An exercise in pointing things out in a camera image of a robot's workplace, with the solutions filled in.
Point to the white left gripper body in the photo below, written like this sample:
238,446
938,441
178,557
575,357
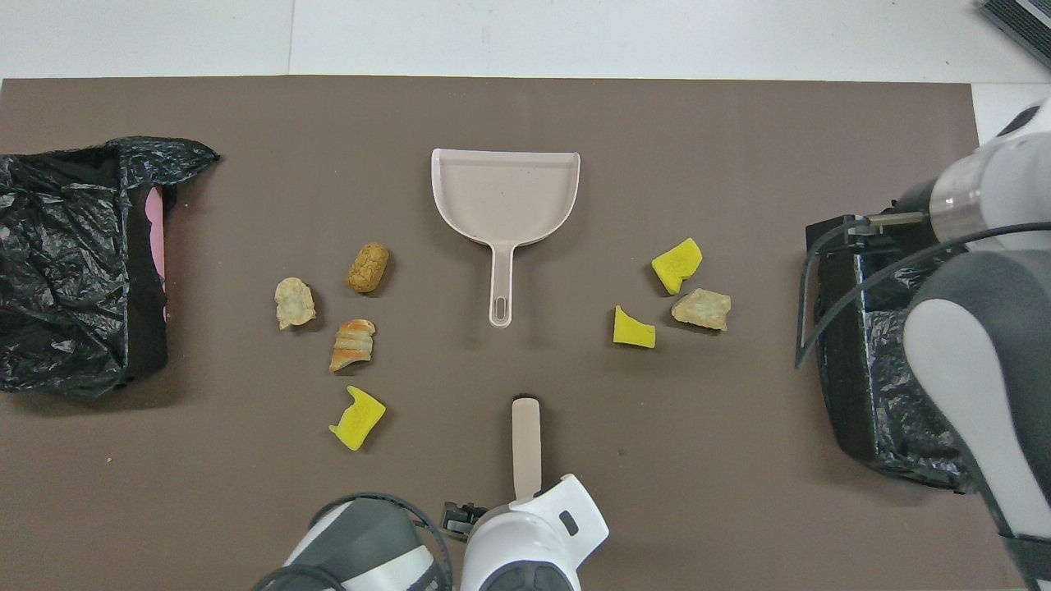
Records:
575,509

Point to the beige hand brush black bristles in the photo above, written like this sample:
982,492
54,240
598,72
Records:
525,443

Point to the notched yellow sponge piece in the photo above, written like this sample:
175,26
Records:
359,420

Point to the pale greenish bread chunk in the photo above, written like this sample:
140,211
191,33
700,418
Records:
702,309

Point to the rounded yellow sponge piece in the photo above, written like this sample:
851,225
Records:
676,264

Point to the small yellow sponge piece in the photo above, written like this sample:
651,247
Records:
632,332

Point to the orange striped croissant piece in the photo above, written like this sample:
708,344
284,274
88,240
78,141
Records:
353,345

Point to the brown bread roll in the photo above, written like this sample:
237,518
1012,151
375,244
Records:
368,268

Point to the pale puffed pastry chunk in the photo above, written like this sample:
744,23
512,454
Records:
294,304

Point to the beige plastic dustpan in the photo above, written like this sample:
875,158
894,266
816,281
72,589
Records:
505,197

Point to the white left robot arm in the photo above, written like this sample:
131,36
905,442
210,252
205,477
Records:
369,550

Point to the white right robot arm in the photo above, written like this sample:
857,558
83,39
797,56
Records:
969,369

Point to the pink bin with black bag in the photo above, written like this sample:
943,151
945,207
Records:
66,213

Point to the grey slatted device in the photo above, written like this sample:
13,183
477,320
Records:
1026,20

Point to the brown table mat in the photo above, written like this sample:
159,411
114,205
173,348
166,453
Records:
525,107

